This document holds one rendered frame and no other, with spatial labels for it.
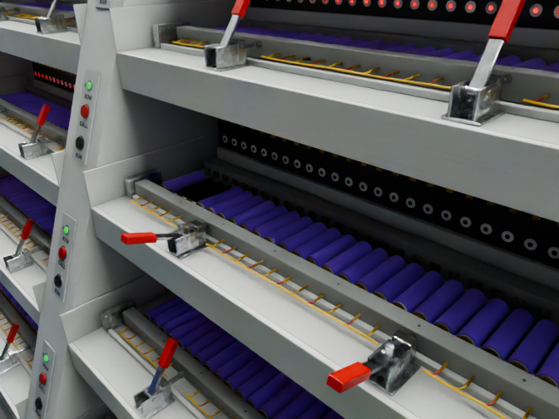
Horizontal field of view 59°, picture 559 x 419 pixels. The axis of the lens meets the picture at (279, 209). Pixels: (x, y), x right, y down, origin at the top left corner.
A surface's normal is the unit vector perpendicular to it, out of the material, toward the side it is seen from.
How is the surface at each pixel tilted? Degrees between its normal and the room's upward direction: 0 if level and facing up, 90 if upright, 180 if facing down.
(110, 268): 90
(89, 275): 90
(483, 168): 111
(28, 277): 21
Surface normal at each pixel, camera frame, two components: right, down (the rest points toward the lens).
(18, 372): -0.01, -0.89
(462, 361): -0.70, 0.33
